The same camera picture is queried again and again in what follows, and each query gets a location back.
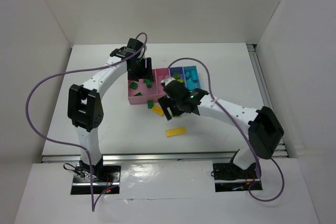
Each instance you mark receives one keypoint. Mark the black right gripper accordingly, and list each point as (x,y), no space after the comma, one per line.
(171,102)

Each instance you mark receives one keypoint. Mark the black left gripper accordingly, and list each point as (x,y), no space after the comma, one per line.
(142,71)

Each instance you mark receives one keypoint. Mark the yellow short lego brick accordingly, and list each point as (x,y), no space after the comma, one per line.
(158,110)

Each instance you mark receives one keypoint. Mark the dark green square lego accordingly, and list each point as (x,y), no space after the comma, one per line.
(150,104)

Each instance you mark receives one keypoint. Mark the small dark green lego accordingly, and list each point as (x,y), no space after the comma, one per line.
(133,85)

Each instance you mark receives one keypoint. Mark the yellow long lego plate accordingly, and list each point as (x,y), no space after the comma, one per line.
(175,132)

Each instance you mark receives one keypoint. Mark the small cyan lego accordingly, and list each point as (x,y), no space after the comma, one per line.
(194,75)

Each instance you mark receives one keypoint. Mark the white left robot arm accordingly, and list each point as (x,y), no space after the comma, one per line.
(85,101)

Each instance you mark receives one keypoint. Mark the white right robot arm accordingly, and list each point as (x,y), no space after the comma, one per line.
(260,127)

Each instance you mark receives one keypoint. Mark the small pink bin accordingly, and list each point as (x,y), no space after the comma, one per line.
(161,74)

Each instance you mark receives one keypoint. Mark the large pink bin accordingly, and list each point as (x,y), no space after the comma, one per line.
(148,94)

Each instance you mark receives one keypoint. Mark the dark blue bin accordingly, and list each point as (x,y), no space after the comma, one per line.
(179,70)

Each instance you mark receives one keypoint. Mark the light blue bin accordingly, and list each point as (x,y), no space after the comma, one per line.
(190,68)

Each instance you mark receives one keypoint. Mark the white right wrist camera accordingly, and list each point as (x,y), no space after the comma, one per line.
(166,81)

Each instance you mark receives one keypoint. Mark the aluminium front rail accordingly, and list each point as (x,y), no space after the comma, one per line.
(142,157)

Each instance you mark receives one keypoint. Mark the aluminium rail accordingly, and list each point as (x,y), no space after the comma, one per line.
(281,151)
(142,157)

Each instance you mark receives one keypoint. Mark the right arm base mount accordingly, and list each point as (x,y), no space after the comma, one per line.
(229,177)

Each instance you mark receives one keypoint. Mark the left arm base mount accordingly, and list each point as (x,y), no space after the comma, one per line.
(108,180)

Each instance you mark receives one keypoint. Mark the aluminium right rail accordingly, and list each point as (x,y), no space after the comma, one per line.
(281,151)

